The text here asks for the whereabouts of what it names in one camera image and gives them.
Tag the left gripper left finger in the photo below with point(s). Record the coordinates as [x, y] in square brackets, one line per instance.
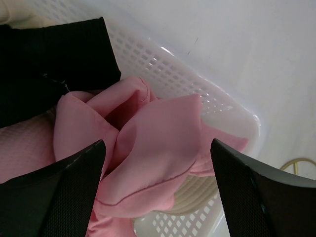
[54, 201]

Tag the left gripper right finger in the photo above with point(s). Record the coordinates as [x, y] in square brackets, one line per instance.
[260, 200]

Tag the pink bucket hat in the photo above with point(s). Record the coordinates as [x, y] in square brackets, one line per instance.
[152, 145]

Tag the black hat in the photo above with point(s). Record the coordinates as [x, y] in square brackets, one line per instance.
[39, 66]

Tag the wooden hat stand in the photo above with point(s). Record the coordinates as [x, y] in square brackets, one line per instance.
[294, 163]

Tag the white plastic basket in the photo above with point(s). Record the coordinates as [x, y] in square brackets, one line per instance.
[222, 108]

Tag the beige hat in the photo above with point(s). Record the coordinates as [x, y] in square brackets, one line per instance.
[17, 16]

